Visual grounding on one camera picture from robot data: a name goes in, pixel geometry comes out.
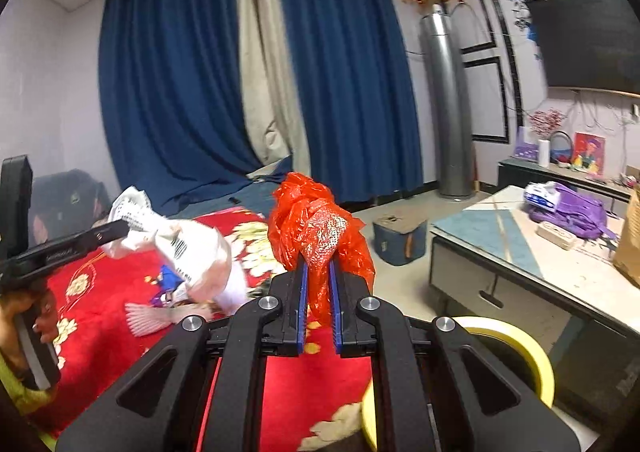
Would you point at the tv cabinet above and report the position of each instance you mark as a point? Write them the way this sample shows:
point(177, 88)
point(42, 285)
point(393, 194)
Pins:
point(519, 172)

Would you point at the blue storage stool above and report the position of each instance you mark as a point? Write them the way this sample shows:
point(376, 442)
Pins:
point(399, 239)

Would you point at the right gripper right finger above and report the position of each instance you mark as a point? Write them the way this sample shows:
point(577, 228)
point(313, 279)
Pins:
point(353, 337)

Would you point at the colourful picture frame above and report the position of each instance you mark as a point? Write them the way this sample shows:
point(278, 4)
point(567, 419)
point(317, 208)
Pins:
point(588, 153)

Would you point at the red floral blanket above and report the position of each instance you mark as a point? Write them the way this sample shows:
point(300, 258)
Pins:
point(203, 383)

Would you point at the white plastic bag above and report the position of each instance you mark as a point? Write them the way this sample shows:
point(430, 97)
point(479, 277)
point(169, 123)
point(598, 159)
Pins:
point(198, 255)

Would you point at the round blue ornament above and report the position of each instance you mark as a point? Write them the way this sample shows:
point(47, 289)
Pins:
point(561, 147)

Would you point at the coffee table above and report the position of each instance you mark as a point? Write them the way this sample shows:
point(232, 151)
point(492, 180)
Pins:
point(488, 260)

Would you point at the purple bag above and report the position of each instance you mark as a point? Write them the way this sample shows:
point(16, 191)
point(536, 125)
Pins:
point(581, 215)

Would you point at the beige inner curtain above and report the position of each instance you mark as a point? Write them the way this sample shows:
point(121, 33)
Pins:
point(273, 116)

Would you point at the silver standing air conditioner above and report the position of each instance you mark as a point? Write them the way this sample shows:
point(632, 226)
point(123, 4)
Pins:
point(450, 103)

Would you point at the tissue pack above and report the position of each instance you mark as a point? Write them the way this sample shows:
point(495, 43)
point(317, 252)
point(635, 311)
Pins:
point(544, 196)

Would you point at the red artificial flowers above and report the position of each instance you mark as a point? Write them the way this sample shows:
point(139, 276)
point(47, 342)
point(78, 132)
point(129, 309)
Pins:
point(545, 122)

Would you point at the yellow rimmed trash bin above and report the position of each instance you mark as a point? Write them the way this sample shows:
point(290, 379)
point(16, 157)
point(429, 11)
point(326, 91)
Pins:
point(436, 387)

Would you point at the blue curtain right panel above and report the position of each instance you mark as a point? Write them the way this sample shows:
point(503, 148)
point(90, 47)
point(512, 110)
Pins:
point(355, 90)

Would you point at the white power strip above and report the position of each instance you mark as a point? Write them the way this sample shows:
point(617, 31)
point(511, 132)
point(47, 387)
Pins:
point(556, 235)

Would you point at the blue curtain panel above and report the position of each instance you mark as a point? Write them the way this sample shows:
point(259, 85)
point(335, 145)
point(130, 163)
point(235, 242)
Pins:
point(355, 90)
point(171, 99)

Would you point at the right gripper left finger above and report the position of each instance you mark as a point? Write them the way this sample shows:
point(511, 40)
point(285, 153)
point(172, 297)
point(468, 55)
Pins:
point(283, 334)

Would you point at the blue colourful wrapper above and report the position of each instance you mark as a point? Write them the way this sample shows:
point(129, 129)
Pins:
point(170, 289)

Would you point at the blue curtain left panel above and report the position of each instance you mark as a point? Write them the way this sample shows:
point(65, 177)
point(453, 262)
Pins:
point(171, 99)

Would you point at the red plastic bag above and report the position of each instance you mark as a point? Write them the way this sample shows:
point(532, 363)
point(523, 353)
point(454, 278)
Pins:
point(307, 223)

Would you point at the black wall television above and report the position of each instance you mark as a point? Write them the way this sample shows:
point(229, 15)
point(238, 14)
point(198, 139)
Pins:
point(587, 44)

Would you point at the brown paper bag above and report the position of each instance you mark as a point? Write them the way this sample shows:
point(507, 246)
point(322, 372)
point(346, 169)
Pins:
point(627, 256)

